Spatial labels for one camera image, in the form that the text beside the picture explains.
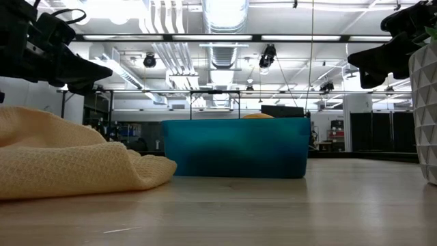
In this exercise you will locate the succulent in white patterned pot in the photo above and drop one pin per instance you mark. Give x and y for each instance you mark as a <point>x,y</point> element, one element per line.
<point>425,119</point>

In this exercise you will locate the teal plastic tupperware container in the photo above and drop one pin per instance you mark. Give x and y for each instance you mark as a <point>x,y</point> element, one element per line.
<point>239,150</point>

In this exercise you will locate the black monitor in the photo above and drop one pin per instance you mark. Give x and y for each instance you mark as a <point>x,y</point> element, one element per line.
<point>283,111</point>

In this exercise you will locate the black partition panels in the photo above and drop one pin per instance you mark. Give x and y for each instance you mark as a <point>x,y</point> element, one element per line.
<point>382,133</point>

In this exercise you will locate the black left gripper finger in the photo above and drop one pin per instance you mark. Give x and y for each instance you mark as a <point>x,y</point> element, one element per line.
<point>83,89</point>
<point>82,71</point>

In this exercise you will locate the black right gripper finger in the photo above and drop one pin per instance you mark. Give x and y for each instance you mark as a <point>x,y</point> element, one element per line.
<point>373,79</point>
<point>385,56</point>

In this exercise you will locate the yellow orange waffle cloth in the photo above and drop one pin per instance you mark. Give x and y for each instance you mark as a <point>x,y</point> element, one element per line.
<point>68,164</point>

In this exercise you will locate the yellow toy banana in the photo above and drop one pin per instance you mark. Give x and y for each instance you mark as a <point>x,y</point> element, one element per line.
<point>257,116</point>

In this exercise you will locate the black ceiling spotlight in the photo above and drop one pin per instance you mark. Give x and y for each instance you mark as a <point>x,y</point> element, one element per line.
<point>149,61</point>
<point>268,56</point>

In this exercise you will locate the shelf with red bins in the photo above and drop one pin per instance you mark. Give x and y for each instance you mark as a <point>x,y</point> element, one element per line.
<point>336,134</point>

